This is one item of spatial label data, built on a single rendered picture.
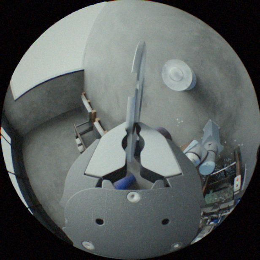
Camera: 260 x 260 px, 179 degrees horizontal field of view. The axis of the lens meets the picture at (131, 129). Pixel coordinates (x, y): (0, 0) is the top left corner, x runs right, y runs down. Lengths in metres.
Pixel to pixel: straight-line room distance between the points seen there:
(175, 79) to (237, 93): 0.81
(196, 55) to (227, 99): 0.57
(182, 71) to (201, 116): 0.58
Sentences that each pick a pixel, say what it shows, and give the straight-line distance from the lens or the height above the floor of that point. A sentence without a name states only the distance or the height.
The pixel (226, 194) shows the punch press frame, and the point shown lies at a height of 0.58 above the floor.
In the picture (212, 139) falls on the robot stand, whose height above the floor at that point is 0.45.
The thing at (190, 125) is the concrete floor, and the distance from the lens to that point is 1.23.
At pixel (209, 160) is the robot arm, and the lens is 0.61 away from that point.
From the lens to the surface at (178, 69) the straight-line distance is 0.83.
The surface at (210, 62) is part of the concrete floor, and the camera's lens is 1.18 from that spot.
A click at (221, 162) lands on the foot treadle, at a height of 0.16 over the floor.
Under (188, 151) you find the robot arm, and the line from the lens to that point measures 0.57.
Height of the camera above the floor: 1.12
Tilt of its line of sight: 36 degrees down
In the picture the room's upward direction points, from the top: 118 degrees counter-clockwise
